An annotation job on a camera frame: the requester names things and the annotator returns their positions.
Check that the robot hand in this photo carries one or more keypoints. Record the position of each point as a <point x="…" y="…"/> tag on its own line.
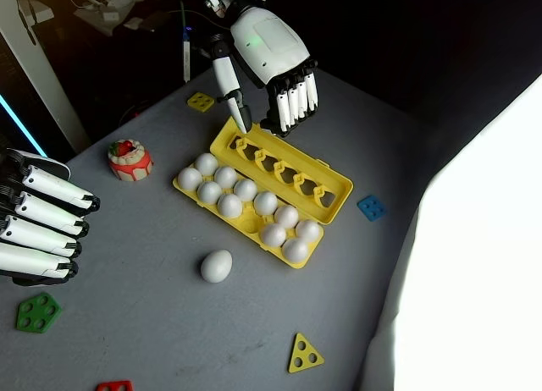
<point x="38" y="209"/>
<point x="267" y="44"/>

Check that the white frame post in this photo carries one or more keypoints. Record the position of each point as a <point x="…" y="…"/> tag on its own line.
<point x="38" y="65"/>

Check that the yellow square holed block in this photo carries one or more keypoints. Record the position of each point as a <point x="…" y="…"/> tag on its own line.
<point x="200" y="107"/>

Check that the red holed block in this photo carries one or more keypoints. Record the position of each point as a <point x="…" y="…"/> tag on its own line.
<point x="113" y="386"/>

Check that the green pentagon holed block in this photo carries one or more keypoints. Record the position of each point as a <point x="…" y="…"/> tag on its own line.
<point x="39" y="312"/>

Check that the blue square holed block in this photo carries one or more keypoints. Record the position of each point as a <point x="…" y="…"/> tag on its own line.
<point x="364" y="213"/>

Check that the red white strawberry toy cake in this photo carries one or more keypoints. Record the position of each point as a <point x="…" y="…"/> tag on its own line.
<point x="129" y="164"/>

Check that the white clutter pile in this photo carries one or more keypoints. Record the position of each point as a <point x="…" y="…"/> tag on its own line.
<point x="106" y="12"/>

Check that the grey table cloth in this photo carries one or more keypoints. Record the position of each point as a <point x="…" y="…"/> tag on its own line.
<point x="148" y="238"/>

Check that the yellow triangle holed block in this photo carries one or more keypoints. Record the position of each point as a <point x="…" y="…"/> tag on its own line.
<point x="301" y="352"/>

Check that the yellow egg carton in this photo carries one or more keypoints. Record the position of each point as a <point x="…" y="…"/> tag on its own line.
<point x="296" y="159"/>

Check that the cyan light strip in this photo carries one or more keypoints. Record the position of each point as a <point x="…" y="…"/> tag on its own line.
<point x="21" y="126"/>

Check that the white toy egg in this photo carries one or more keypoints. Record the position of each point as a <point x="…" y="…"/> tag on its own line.
<point x="308" y="231"/>
<point x="229" y="205"/>
<point x="265" y="203"/>
<point x="286" y="216"/>
<point x="209" y="192"/>
<point x="225" y="177"/>
<point x="206" y="163"/>
<point x="295" y="250"/>
<point x="216" y="266"/>
<point x="272" y="234"/>
<point x="245" y="189"/>
<point x="189" y="179"/>

